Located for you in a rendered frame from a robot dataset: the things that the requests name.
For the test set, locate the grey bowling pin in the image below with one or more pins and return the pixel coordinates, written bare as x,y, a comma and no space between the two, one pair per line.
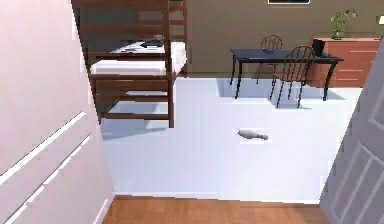
250,134

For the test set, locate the brown wooden bunk bed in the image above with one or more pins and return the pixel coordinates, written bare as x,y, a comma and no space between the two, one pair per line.
133,68

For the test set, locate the dark laptop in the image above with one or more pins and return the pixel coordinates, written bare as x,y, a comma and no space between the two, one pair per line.
152,43

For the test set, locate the black dining table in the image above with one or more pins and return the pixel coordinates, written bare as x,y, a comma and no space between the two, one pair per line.
266,55

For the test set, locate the brown wooden spindle chair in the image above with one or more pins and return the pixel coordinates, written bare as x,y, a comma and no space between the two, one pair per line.
271,42
295,66

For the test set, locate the black box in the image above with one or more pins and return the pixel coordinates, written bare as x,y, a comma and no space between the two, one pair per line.
318,47

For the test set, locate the orange wooden chest of drawers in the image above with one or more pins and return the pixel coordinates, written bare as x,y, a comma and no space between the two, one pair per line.
353,61

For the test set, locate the green house plant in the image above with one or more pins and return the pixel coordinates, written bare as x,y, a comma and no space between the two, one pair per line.
340,21

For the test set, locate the white panelled room door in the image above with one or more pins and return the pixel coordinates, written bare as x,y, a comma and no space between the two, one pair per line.
361,156

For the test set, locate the dark framed wall picture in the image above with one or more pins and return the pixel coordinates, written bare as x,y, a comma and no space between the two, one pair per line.
288,1

